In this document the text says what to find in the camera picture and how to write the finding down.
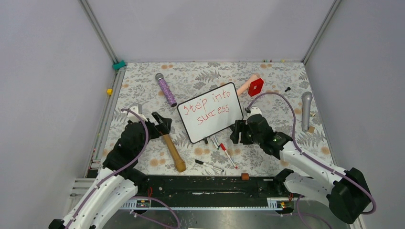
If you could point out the purple glitter microphone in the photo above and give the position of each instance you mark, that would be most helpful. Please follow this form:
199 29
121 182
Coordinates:
166 90

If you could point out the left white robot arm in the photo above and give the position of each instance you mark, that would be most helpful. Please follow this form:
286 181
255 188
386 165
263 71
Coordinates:
117 181

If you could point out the green capped marker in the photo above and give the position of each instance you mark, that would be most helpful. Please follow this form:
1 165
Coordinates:
214 142

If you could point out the white whiteboard black frame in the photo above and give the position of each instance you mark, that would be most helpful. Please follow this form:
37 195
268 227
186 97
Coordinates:
210 112

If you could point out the black capped marker front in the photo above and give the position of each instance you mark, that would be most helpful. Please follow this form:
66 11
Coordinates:
208 165

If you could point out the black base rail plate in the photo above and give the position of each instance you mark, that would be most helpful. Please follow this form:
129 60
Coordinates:
207 192

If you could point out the red capped whiteboard marker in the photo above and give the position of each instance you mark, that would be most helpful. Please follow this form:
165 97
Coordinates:
228 155

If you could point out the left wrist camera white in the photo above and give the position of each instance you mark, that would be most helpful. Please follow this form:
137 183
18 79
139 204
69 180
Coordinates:
135 114

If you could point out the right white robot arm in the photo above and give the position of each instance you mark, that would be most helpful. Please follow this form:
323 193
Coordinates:
344 192

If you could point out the small brown wooden cube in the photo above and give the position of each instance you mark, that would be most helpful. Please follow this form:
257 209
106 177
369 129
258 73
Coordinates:
245 176

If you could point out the red square block with hole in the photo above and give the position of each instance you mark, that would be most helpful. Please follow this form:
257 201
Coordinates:
255 87

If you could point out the pink toy microphone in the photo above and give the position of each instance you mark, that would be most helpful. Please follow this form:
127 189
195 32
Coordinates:
246 85

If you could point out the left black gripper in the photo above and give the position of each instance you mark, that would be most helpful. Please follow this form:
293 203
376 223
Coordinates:
158 130

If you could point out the silver grey microphone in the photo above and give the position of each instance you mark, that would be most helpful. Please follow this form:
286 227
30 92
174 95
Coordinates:
306 104

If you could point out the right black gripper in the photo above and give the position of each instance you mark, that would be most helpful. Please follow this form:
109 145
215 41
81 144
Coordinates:
240 126

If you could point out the small tan wooden block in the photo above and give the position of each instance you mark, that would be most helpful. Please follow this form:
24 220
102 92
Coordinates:
311 129

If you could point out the teal corner clip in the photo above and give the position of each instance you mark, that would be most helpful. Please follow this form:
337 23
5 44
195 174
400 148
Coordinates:
119 65

